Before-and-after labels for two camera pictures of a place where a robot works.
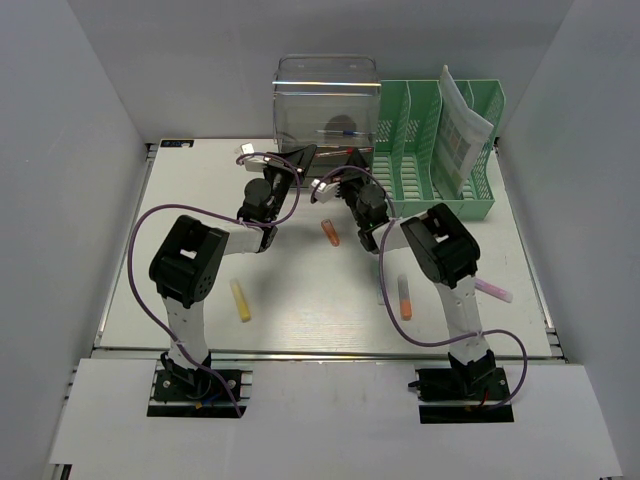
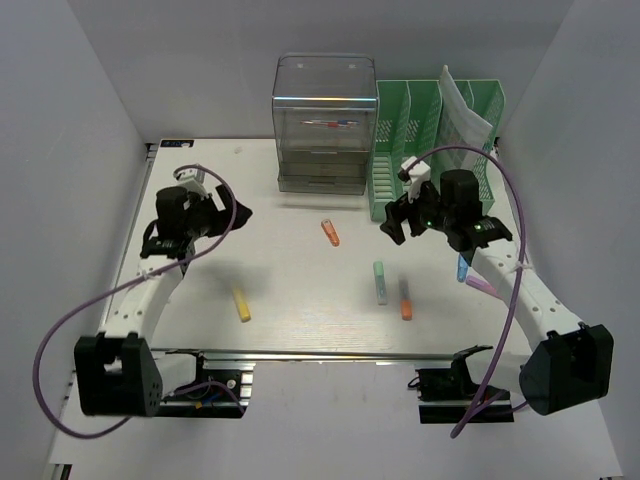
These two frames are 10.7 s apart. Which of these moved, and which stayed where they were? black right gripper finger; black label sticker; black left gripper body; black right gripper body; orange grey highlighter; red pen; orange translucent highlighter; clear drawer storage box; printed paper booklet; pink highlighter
Moved: black left gripper body; black right gripper finger; black right gripper body; red pen
Stayed: orange translucent highlighter; black label sticker; clear drawer storage box; printed paper booklet; pink highlighter; orange grey highlighter
